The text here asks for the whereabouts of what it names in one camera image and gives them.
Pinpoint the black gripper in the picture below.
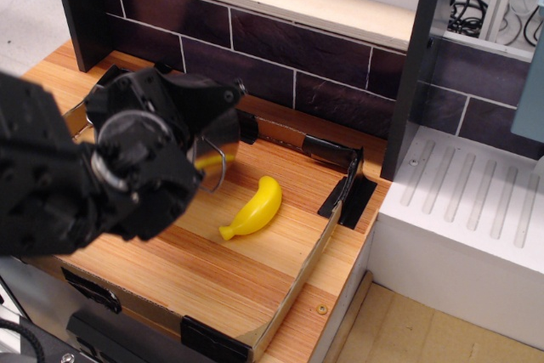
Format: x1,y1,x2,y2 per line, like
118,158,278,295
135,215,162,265
84,66,247,241

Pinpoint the stainless steel pot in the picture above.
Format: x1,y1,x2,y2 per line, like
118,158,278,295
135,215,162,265
63,103,241,193

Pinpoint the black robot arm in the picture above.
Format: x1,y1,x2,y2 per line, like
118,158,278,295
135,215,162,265
1,66,246,258

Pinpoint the cardboard fence with black tape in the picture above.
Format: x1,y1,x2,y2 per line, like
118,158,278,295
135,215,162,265
1,97,388,362

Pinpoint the yellow toy banana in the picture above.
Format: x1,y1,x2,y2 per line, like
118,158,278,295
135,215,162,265
218,176,282,241

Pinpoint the dark brick backsplash shelf unit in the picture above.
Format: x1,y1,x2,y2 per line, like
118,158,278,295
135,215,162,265
61,0,448,179

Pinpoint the brass screw in table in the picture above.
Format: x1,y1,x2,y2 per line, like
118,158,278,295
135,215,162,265
315,304,328,315

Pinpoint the white toy sink drainboard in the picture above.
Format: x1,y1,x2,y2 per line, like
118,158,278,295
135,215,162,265
368,128,543,348

